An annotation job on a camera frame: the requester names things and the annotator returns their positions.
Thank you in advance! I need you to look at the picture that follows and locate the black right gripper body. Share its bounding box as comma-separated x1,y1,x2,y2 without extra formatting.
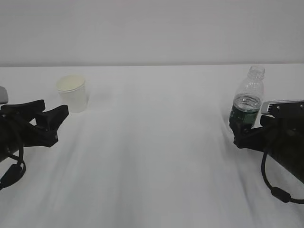
234,115,304,182

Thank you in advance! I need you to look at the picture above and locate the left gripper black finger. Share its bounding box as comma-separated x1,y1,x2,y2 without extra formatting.
1,99,45,126
35,105,69,131

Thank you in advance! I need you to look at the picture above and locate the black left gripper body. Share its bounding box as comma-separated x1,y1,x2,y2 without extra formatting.
0,119,58,162

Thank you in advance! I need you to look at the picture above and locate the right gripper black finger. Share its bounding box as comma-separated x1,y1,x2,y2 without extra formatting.
229,122,261,143

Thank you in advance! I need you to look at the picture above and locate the clear green-label water bottle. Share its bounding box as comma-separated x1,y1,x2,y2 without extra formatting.
228,65,265,127

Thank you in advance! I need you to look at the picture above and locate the white paper cup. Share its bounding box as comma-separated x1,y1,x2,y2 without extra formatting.
56,75,87,113

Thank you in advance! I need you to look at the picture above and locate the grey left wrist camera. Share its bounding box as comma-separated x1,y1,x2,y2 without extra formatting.
0,86,9,105

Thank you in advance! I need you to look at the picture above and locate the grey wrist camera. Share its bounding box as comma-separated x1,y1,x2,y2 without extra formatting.
0,86,9,105
261,100,304,118

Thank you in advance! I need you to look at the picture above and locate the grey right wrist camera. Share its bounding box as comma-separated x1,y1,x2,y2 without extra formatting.
261,100,304,118

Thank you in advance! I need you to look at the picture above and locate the black left camera cable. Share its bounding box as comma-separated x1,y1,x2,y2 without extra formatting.
0,128,26,190

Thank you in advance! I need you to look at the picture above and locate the black camera cable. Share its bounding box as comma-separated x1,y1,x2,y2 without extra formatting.
0,128,26,190
261,142,304,204

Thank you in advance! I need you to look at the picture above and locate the black right camera cable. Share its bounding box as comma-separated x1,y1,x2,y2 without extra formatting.
261,142,304,204

